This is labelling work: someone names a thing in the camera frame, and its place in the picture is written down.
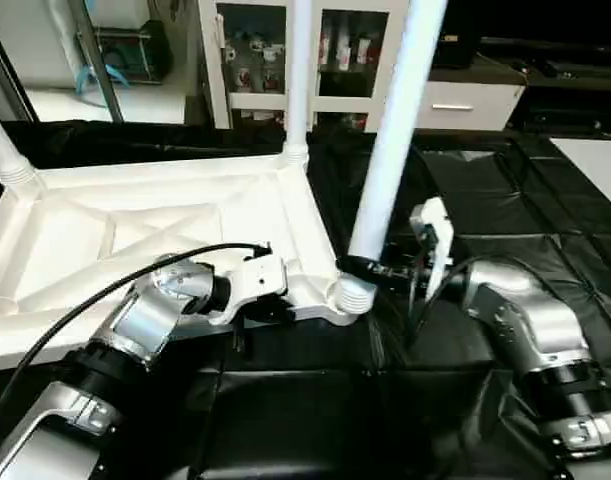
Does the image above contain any white drawer unit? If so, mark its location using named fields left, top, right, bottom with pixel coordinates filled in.
left=419, top=78, right=527, bottom=133

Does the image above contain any black table mat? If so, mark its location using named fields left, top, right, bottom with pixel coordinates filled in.
left=0, top=118, right=611, bottom=480

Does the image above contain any white glass door cabinet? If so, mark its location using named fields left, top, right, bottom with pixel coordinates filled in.
left=197, top=0, right=408, bottom=131

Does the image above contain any white plastic table top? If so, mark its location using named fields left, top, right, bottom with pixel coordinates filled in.
left=0, top=150, right=378, bottom=373

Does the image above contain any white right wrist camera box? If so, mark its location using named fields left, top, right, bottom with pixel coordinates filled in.
left=409, top=196, right=455, bottom=297

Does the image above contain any dark TV stand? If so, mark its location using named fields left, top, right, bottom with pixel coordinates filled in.
left=515, top=38, right=611, bottom=137

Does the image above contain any white flat board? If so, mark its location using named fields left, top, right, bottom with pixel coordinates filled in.
left=549, top=136, right=611, bottom=218

